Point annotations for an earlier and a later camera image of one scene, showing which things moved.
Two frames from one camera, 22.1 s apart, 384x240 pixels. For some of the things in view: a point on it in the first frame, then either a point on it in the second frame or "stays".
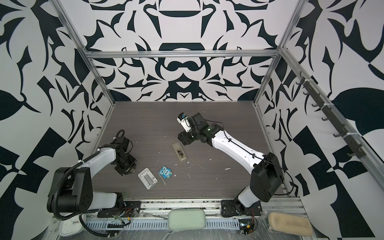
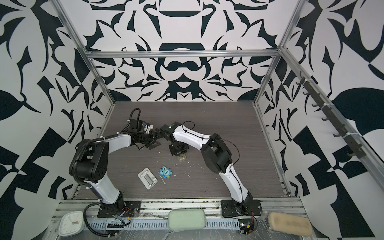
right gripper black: [184, 138] → [185, 148]
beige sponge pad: [290, 224] stays
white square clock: [70, 227] stays
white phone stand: [147, 178] stays
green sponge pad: [186, 219] stays
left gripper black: [121, 170] → [154, 138]
